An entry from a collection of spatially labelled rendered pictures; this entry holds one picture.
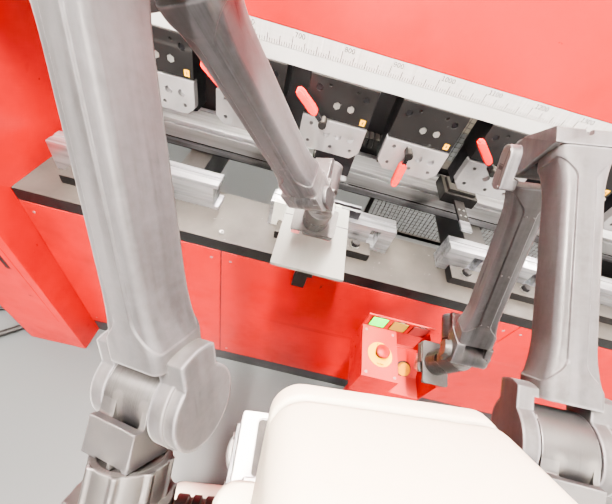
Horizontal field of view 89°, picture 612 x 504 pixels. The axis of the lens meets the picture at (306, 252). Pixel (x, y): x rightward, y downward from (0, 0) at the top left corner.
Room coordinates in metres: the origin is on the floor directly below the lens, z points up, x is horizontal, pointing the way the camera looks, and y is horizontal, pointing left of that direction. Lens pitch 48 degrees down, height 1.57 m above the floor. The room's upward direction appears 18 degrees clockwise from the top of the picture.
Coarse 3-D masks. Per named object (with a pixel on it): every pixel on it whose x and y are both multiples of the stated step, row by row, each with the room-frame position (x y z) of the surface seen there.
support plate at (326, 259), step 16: (288, 208) 0.66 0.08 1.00; (336, 208) 0.72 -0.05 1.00; (288, 224) 0.60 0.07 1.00; (288, 240) 0.54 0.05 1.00; (304, 240) 0.56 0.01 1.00; (320, 240) 0.58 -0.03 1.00; (336, 240) 0.59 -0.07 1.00; (272, 256) 0.47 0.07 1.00; (288, 256) 0.49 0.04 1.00; (304, 256) 0.51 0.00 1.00; (320, 256) 0.52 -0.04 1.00; (336, 256) 0.54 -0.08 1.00; (304, 272) 0.46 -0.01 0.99; (320, 272) 0.47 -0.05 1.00; (336, 272) 0.49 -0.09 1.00
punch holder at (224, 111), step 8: (272, 64) 0.69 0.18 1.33; (280, 64) 0.69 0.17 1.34; (288, 64) 0.70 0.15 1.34; (280, 72) 0.69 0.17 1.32; (288, 72) 0.71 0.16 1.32; (280, 80) 0.69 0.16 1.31; (288, 80) 0.74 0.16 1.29; (216, 88) 0.68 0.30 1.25; (288, 88) 0.76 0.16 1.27; (216, 96) 0.67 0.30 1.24; (216, 104) 0.67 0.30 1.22; (224, 104) 0.68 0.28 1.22; (216, 112) 0.67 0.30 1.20; (224, 112) 0.68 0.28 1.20; (232, 112) 0.68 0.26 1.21; (224, 120) 0.68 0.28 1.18; (232, 120) 0.68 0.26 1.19
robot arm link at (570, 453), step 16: (544, 416) 0.16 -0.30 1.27; (560, 416) 0.17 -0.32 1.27; (576, 416) 0.17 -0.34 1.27; (544, 432) 0.14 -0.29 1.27; (560, 432) 0.15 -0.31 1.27; (576, 432) 0.15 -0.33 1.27; (592, 432) 0.15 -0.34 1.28; (544, 448) 0.13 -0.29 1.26; (560, 448) 0.13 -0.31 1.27; (576, 448) 0.14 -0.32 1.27; (592, 448) 0.14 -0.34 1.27; (544, 464) 0.12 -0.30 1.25; (560, 464) 0.12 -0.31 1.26; (576, 464) 0.12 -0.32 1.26; (592, 464) 0.13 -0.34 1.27; (560, 480) 0.11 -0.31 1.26; (576, 480) 0.11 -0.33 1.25; (592, 480) 0.11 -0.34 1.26; (576, 496) 0.10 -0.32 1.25; (592, 496) 0.10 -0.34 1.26
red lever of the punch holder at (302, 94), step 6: (300, 90) 0.66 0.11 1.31; (300, 96) 0.65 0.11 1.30; (306, 96) 0.66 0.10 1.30; (306, 102) 0.66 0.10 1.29; (312, 102) 0.66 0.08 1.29; (306, 108) 0.66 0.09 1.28; (312, 108) 0.66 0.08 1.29; (312, 114) 0.66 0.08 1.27; (318, 114) 0.67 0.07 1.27; (318, 120) 0.66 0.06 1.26; (324, 120) 0.67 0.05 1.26; (318, 126) 0.65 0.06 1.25; (324, 126) 0.66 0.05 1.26
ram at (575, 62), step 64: (256, 0) 0.69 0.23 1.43; (320, 0) 0.69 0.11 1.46; (384, 0) 0.70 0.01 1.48; (448, 0) 0.71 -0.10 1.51; (512, 0) 0.72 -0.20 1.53; (576, 0) 0.73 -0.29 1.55; (320, 64) 0.70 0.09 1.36; (448, 64) 0.72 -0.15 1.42; (512, 64) 0.73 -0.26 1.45; (576, 64) 0.73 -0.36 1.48; (512, 128) 0.73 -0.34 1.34
